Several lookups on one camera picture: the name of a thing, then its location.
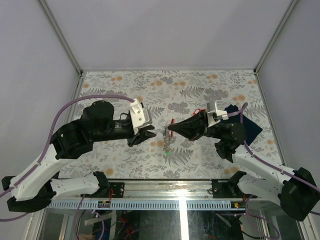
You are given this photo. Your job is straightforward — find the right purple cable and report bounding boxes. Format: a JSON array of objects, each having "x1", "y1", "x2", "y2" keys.
[{"x1": 226, "y1": 101, "x2": 320, "y2": 216}]

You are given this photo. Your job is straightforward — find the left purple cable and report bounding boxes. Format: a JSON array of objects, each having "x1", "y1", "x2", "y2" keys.
[{"x1": 0, "y1": 95, "x2": 135, "y2": 223}]

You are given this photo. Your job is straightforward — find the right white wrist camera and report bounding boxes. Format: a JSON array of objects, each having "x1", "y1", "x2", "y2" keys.
[{"x1": 206, "y1": 101, "x2": 229, "y2": 127}]

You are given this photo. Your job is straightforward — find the aluminium front rail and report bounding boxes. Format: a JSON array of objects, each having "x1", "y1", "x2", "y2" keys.
[{"x1": 50, "y1": 176, "x2": 243, "y2": 201}]

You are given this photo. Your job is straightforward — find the grey slotted cable duct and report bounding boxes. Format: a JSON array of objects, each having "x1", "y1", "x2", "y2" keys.
[{"x1": 48, "y1": 199, "x2": 245, "y2": 211}]

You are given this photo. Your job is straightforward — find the purple cable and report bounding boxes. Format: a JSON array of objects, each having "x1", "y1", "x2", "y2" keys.
[
  {"x1": 226, "y1": 101, "x2": 320, "y2": 216},
  {"x1": 0, "y1": 95, "x2": 135, "y2": 223}
]

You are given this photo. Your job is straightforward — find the dark blue cloth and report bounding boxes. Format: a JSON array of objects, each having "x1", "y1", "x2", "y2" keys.
[{"x1": 224, "y1": 105, "x2": 263, "y2": 146}]

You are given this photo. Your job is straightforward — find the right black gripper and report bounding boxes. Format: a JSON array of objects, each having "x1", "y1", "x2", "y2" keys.
[{"x1": 169, "y1": 109, "x2": 224, "y2": 142}]

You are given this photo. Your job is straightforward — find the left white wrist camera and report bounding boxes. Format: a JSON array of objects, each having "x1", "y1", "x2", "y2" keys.
[{"x1": 129, "y1": 98, "x2": 153, "y2": 135}]

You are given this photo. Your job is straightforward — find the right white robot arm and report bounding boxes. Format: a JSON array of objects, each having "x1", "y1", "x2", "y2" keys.
[{"x1": 168, "y1": 110, "x2": 320, "y2": 222}]

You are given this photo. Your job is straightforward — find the metal key holder red handle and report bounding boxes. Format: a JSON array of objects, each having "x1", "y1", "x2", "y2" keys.
[{"x1": 162, "y1": 126, "x2": 170, "y2": 152}]

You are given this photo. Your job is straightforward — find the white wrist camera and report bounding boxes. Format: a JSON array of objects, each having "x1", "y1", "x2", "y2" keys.
[
  {"x1": 129, "y1": 98, "x2": 153, "y2": 135},
  {"x1": 206, "y1": 101, "x2": 229, "y2": 127}
]

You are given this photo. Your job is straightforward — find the red key tags bunch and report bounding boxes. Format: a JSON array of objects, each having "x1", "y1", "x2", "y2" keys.
[{"x1": 193, "y1": 108, "x2": 207, "y2": 116}]

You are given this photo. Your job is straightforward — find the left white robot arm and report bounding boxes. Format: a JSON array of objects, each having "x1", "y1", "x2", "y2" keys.
[{"x1": 1, "y1": 99, "x2": 156, "y2": 213}]

